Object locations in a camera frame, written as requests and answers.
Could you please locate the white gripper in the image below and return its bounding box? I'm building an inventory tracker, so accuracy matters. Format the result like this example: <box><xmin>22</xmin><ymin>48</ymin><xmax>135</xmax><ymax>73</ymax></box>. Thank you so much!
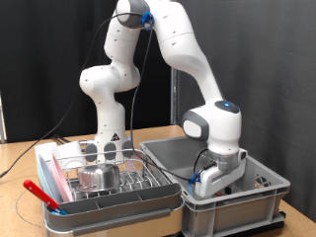
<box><xmin>196</xmin><ymin>147</ymin><xmax>248</xmax><ymax>199</ymax></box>

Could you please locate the metal cup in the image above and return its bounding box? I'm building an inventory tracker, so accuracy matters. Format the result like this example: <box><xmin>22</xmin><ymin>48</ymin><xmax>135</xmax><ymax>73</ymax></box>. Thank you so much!
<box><xmin>76</xmin><ymin>163</ymin><xmax>121</xmax><ymax>193</ymax></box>

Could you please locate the pink plate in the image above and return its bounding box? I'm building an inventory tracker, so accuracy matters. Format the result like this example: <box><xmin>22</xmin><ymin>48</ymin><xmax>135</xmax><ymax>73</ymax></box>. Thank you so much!
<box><xmin>48</xmin><ymin>153</ymin><xmax>75</xmax><ymax>202</ymax></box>

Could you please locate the dish drying rack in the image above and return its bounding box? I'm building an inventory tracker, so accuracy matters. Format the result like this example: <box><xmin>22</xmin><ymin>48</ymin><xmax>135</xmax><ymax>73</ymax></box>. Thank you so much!
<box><xmin>41</xmin><ymin>164</ymin><xmax>186</xmax><ymax>237</ymax></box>

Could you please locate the grey plastic crate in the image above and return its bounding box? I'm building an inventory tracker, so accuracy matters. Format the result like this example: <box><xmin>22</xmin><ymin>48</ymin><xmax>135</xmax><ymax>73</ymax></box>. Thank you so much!
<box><xmin>139</xmin><ymin>132</ymin><xmax>291</xmax><ymax>237</ymax></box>

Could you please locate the black platform under crate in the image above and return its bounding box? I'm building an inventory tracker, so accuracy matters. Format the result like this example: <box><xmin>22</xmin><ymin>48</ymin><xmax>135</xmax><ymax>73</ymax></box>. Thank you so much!
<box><xmin>184</xmin><ymin>219</ymin><xmax>286</xmax><ymax>237</ymax></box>

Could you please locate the vertical metal pole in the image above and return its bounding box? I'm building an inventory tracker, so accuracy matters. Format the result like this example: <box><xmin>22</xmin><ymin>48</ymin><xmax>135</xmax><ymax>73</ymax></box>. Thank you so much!
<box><xmin>170</xmin><ymin>67</ymin><xmax>179</xmax><ymax>126</ymax></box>

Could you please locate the grey cutlery holder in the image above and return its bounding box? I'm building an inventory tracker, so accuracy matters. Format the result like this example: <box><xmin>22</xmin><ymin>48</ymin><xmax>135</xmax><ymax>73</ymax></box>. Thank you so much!
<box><xmin>43</xmin><ymin>183</ymin><xmax>183</xmax><ymax>225</ymax></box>

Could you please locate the white mug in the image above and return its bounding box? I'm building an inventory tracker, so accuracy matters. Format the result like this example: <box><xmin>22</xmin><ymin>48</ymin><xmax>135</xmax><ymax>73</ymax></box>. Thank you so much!
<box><xmin>49</xmin><ymin>140</ymin><xmax>87</xmax><ymax>170</ymax></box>

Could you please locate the blue utensil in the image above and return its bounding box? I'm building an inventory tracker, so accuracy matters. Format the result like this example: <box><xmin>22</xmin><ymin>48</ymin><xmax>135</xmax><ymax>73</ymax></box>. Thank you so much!
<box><xmin>48</xmin><ymin>207</ymin><xmax>69</xmax><ymax>217</ymax></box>

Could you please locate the light blue plate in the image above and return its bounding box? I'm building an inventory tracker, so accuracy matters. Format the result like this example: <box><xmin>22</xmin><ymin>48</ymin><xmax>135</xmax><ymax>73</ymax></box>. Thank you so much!
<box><xmin>37</xmin><ymin>154</ymin><xmax>63</xmax><ymax>205</ymax></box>

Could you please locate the white box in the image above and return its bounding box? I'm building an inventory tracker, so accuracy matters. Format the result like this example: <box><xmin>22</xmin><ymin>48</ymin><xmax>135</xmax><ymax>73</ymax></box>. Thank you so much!
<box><xmin>34</xmin><ymin>141</ymin><xmax>58</xmax><ymax>165</ymax></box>

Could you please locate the blue cable clip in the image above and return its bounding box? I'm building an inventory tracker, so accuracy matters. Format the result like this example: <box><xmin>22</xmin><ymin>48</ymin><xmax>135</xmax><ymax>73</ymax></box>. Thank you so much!
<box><xmin>141</xmin><ymin>11</ymin><xmax>155</xmax><ymax>32</ymax></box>
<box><xmin>188</xmin><ymin>171</ymin><xmax>202</xmax><ymax>196</ymax></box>

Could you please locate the metal wire dish rack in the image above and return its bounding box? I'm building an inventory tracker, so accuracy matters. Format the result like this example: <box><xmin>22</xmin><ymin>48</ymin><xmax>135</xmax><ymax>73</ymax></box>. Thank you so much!
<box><xmin>43</xmin><ymin>148</ymin><xmax>172</xmax><ymax>203</ymax></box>

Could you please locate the black camera cable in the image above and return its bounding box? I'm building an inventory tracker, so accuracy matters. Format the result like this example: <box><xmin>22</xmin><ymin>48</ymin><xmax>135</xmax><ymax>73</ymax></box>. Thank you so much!
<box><xmin>0</xmin><ymin>11</ymin><xmax>218</xmax><ymax>182</ymax></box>

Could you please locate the black cable bundle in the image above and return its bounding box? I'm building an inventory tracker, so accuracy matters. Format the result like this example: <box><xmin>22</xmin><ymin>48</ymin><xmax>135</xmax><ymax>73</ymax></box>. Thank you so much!
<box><xmin>50</xmin><ymin>133</ymin><xmax>72</xmax><ymax>145</ymax></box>

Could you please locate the red handled utensil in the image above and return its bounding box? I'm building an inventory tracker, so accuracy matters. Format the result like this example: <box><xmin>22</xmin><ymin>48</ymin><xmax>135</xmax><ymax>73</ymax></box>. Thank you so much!
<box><xmin>23</xmin><ymin>179</ymin><xmax>62</xmax><ymax>211</ymax></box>

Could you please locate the metal frame post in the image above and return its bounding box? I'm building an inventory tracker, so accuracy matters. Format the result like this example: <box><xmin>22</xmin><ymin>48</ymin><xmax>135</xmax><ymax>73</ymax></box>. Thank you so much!
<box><xmin>0</xmin><ymin>92</ymin><xmax>7</xmax><ymax>144</ymax></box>

